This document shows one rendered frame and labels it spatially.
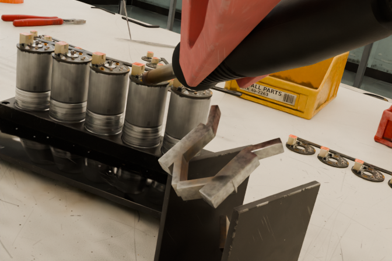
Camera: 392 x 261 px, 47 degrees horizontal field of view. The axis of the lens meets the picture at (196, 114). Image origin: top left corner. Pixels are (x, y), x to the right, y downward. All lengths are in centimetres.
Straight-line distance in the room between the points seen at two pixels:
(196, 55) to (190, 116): 10
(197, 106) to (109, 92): 6
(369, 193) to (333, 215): 5
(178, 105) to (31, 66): 10
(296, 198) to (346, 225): 13
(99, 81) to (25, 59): 6
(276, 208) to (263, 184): 15
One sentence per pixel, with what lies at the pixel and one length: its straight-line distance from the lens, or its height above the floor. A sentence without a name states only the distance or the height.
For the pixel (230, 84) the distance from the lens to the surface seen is 49.
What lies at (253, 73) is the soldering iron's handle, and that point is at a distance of 16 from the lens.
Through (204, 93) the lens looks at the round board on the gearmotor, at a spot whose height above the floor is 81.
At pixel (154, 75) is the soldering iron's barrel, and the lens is 24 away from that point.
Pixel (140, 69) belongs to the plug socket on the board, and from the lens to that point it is 28.
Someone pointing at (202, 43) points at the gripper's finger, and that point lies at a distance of 16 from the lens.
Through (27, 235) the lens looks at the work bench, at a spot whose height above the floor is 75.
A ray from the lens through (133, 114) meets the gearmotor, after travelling 27.
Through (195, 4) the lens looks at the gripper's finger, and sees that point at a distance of 17.
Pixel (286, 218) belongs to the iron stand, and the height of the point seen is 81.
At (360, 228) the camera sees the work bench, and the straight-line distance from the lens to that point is 30.
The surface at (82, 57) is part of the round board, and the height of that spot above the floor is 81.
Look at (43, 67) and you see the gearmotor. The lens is 31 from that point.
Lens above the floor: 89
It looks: 20 degrees down
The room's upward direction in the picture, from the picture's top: 10 degrees clockwise
